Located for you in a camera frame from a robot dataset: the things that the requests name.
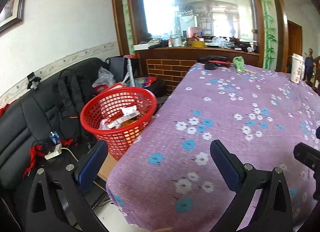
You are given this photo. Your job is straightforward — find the white power strip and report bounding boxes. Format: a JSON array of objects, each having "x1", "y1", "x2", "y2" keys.
[{"x1": 44, "y1": 143, "x2": 62, "y2": 160}]

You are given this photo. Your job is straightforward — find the black leather sofa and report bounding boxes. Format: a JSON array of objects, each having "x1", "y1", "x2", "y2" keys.
[{"x1": 1, "y1": 58, "x2": 108, "y2": 191}]

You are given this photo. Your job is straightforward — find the white printed paper cup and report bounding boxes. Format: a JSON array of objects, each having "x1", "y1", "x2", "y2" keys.
[{"x1": 290, "y1": 53, "x2": 305, "y2": 84}]

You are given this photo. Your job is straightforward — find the red plastic mesh basket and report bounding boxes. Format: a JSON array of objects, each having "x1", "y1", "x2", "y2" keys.
[{"x1": 80, "y1": 87, "x2": 157, "y2": 160}]

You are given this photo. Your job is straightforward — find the purple floral tablecloth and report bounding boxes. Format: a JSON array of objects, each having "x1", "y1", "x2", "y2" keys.
[{"x1": 106, "y1": 61, "x2": 320, "y2": 232}]

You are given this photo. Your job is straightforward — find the white flat small box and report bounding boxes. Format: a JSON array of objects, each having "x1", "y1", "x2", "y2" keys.
[{"x1": 121, "y1": 105, "x2": 140, "y2": 117}]

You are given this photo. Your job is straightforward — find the green crumpled cloth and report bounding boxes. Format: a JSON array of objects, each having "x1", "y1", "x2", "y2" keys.
[{"x1": 232, "y1": 56, "x2": 245, "y2": 74}]

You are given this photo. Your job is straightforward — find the wooden door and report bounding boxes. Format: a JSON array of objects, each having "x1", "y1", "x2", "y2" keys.
[{"x1": 287, "y1": 21, "x2": 303, "y2": 73}]

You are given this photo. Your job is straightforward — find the red white lidded box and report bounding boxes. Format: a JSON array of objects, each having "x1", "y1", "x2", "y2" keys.
[{"x1": 106, "y1": 83, "x2": 125, "y2": 91}]

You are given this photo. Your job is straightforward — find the black red bag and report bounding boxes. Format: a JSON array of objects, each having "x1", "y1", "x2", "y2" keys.
[{"x1": 197, "y1": 56, "x2": 232, "y2": 70}]

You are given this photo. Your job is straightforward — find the wooden brick pattern counter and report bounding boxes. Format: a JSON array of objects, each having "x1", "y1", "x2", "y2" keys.
[{"x1": 135, "y1": 47, "x2": 263, "y2": 95}]

